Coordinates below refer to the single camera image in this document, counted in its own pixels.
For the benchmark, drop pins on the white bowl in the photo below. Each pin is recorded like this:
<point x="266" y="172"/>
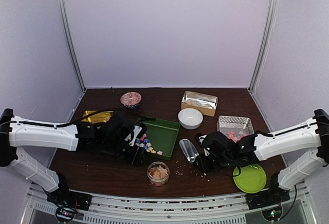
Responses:
<point x="190" y="118"/>

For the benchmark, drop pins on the red patterned small bowl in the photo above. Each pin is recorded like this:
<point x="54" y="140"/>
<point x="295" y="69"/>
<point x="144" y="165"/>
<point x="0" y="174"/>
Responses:
<point x="131" y="99"/>

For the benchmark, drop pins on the clear plastic jar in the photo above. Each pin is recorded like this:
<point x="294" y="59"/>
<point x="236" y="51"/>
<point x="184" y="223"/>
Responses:
<point x="158" y="173"/>

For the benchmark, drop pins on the metal scoop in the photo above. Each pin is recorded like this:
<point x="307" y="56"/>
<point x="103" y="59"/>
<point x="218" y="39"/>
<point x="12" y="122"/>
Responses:
<point x="192" y="155"/>

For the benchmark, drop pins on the cream tin of popsicle candies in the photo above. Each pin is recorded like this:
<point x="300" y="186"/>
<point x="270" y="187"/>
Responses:
<point x="204" y="103"/>

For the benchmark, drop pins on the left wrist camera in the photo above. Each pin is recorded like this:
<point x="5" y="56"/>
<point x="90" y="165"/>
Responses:
<point x="137" y="130"/>

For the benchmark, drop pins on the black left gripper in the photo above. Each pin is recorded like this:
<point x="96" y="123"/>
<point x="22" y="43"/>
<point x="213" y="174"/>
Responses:
<point x="135" y="157"/>

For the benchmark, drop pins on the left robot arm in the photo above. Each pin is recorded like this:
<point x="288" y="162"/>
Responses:
<point x="117" y="137"/>

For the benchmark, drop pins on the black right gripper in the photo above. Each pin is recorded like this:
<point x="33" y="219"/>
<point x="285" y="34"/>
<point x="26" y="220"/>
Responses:
<point x="203" y="167"/>

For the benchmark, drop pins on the lime green plate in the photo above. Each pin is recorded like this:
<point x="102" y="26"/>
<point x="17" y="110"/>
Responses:
<point x="250" y="179"/>

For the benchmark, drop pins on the aluminium corner post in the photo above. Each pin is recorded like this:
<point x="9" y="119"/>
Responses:
<point x="264" y="46"/>
<point x="70" y="44"/>

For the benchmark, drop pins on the left aluminium corner post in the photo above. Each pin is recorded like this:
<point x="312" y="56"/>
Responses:
<point x="70" y="44"/>

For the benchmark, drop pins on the green tray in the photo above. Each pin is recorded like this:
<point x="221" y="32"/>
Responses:
<point x="162" y="135"/>

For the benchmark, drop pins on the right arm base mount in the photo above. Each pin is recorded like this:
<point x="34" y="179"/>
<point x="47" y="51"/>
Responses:
<point x="269" y="202"/>

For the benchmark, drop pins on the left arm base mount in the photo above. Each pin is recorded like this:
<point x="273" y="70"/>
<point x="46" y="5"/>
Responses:
<point x="68" y="204"/>

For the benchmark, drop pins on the pink tin of star candies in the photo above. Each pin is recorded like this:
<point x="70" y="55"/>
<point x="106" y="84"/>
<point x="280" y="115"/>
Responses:
<point x="235" y="128"/>

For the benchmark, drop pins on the right aluminium corner post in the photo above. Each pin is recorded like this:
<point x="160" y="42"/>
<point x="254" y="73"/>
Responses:
<point x="264" y="46"/>

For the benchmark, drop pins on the front aluminium rail frame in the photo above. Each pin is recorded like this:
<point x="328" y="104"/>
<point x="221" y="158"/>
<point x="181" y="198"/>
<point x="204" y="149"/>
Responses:
<point x="229" y="208"/>

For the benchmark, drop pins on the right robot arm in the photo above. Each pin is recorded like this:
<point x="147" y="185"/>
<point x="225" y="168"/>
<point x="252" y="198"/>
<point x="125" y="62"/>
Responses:
<point x="311" y="135"/>

